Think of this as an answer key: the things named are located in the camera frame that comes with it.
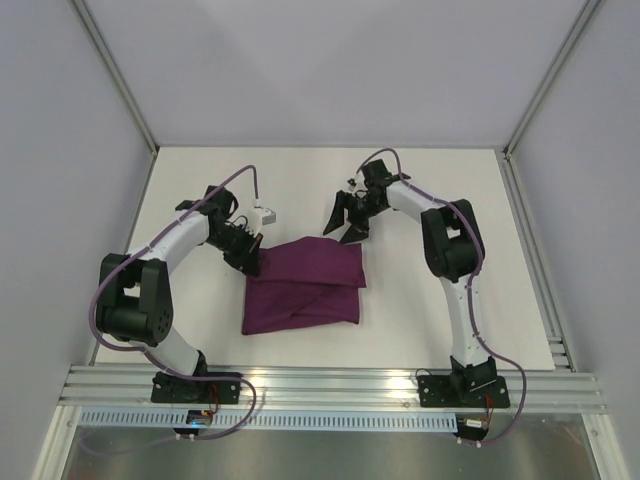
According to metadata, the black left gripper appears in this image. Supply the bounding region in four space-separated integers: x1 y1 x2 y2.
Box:
204 224 263 276

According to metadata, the aluminium frame post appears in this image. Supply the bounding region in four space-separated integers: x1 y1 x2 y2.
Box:
502 0 604 157
68 0 159 159

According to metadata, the aluminium frame post left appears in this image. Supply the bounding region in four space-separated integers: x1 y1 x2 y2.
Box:
68 0 159 159

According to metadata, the aluminium mounting rail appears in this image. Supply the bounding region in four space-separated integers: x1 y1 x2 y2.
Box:
58 363 607 414

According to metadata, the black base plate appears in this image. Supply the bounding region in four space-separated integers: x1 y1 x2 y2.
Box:
150 372 242 405
416 374 511 409

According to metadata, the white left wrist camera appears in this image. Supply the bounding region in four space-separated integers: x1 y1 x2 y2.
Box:
246 199 277 236

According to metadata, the white slotted cable duct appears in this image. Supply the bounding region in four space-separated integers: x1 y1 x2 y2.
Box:
78 408 458 433

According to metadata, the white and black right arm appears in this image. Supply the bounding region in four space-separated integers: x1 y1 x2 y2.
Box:
323 155 498 405

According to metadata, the purple cloth drape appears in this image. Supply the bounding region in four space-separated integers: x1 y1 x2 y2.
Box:
241 236 367 336

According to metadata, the aluminium frame post right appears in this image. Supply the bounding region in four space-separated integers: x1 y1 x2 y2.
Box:
502 0 604 157

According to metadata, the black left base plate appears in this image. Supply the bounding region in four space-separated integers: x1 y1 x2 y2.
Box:
150 372 242 405

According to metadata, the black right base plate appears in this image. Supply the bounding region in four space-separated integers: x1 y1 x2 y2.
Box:
416 374 511 409

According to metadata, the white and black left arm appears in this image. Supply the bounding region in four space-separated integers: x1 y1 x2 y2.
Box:
93 186 276 405

